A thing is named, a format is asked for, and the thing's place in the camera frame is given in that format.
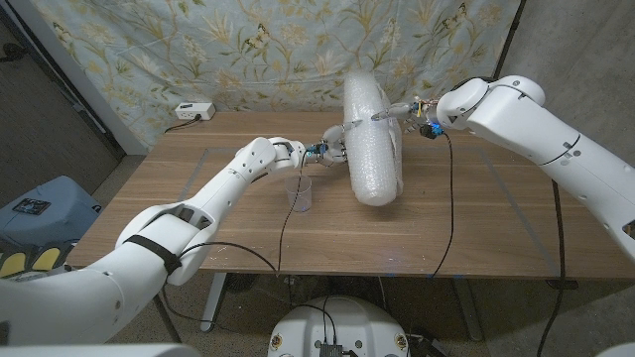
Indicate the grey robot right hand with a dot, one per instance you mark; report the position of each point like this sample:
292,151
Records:
421,116

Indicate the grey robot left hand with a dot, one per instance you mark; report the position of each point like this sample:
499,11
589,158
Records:
333,146

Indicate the bubble wrap roll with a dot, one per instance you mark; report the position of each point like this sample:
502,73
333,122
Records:
372,163

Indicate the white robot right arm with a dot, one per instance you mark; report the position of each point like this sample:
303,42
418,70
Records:
546,139

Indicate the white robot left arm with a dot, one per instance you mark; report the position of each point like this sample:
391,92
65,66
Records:
223,193

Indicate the clear plastic cup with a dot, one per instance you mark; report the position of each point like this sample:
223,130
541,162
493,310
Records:
303,196

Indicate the grey tape strip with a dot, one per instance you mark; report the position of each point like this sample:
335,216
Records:
195,171
522,213

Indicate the white power strip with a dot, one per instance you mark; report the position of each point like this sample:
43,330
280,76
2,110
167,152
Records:
194,111

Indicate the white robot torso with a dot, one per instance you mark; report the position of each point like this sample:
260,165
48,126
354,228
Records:
347,322

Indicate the white table leg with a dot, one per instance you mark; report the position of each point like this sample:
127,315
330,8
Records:
213,302

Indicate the grey table leg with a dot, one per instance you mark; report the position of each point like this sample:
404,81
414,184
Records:
469,312

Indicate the black torso connector box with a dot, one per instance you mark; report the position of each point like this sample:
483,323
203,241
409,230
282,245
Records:
331,350

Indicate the floral backdrop cloth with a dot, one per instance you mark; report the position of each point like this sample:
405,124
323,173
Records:
149,39

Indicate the blue plastic case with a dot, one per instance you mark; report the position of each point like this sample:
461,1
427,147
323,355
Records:
54,218

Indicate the yellow and black object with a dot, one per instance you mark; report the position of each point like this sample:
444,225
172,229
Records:
30,260

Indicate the black backdrop frame pole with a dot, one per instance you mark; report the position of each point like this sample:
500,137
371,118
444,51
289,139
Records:
501,54

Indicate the grey backdrop frame pole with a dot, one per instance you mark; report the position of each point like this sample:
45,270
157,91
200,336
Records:
60,59

